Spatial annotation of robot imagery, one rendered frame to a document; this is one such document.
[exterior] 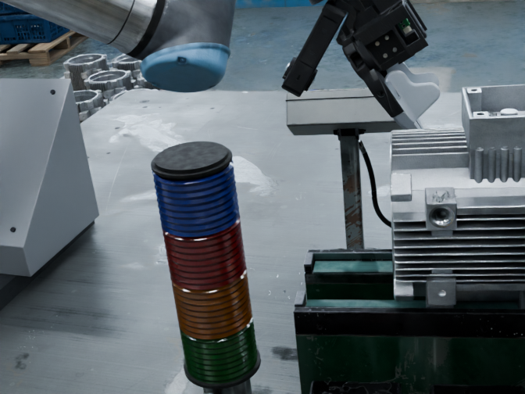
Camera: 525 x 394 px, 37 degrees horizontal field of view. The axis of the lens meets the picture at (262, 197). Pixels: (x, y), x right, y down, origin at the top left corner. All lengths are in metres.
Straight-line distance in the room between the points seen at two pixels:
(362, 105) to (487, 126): 0.33
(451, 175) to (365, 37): 0.17
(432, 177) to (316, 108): 0.32
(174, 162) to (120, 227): 0.88
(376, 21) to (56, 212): 0.67
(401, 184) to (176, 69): 0.26
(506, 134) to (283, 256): 0.55
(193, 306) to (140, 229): 0.83
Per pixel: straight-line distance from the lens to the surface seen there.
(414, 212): 0.83
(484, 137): 0.83
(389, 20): 0.86
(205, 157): 0.57
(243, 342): 0.63
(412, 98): 0.90
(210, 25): 0.85
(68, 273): 1.34
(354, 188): 1.17
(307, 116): 1.12
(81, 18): 0.82
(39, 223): 1.29
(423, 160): 0.84
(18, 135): 1.36
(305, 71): 0.90
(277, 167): 1.60
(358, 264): 1.01
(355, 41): 0.88
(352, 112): 1.11
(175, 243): 0.58
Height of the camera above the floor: 1.43
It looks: 25 degrees down
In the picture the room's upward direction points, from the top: 6 degrees counter-clockwise
